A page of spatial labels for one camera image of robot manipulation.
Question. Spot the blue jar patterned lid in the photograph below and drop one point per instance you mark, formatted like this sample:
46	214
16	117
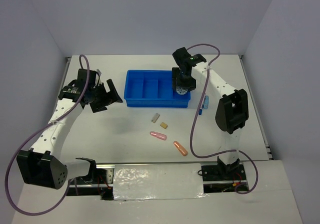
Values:
181	90

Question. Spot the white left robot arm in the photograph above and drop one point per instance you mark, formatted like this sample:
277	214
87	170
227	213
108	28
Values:
41	164

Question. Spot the orange clear case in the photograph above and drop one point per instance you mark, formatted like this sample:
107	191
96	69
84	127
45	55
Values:
180	148

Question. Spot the blue compartment tray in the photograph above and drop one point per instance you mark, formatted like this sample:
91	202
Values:
152	88

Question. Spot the grey eraser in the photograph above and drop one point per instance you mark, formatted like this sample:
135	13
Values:
155	118

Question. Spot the pink clear case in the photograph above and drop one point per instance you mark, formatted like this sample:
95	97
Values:
158	135

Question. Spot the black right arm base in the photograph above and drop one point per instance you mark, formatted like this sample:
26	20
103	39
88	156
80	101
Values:
214	173

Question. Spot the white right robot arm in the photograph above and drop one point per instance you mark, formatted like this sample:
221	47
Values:
232	108

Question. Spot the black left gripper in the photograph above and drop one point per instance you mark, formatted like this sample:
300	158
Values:
100	106

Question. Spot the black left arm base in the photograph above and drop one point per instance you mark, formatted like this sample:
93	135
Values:
102	182

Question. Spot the silver foil sheet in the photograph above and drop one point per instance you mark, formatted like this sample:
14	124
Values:
157	181

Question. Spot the yellow eraser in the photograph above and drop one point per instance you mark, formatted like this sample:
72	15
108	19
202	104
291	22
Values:
164	125

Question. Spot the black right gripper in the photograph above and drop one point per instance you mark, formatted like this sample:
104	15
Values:
191	84

